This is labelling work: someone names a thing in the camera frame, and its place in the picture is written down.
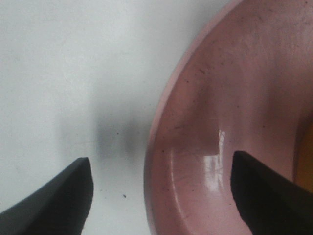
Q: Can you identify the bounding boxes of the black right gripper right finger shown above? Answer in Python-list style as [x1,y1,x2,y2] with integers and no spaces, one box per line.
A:
[230,151,313,235]

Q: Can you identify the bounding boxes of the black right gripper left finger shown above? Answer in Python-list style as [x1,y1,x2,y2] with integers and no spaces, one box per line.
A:
[0,157,93,235]

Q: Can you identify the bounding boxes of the burger with lettuce and tomato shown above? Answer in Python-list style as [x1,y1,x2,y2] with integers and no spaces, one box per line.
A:
[293,113,313,192]

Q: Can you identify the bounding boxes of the pink plate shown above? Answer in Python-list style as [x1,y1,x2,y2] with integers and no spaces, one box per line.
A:
[144,0,313,235]

